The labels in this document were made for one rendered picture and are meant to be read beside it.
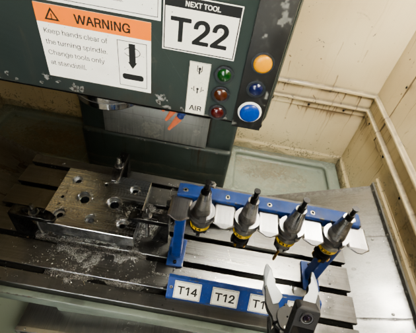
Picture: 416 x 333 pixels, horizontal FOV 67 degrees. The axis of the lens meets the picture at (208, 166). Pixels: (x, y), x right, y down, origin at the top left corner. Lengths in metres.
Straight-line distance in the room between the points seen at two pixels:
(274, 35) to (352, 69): 1.26
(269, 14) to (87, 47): 0.25
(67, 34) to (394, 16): 1.36
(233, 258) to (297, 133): 0.97
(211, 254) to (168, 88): 0.71
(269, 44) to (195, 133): 0.96
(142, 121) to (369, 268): 1.07
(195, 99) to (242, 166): 1.36
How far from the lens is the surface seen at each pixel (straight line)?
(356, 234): 0.88
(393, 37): 1.66
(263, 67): 0.45
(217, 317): 1.01
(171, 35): 0.45
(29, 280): 1.10
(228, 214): 0.79
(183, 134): 1.38
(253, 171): 1.82
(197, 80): 0.47
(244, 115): 0.49
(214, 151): 1.44
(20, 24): 0.54
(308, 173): 1.94
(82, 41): 0.50
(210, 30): 0.44
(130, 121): 1.40
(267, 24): 0.43
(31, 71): 0.57
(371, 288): 1.35
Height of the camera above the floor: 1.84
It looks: 45 degrees down
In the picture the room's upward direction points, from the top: 11 degrees clockwise
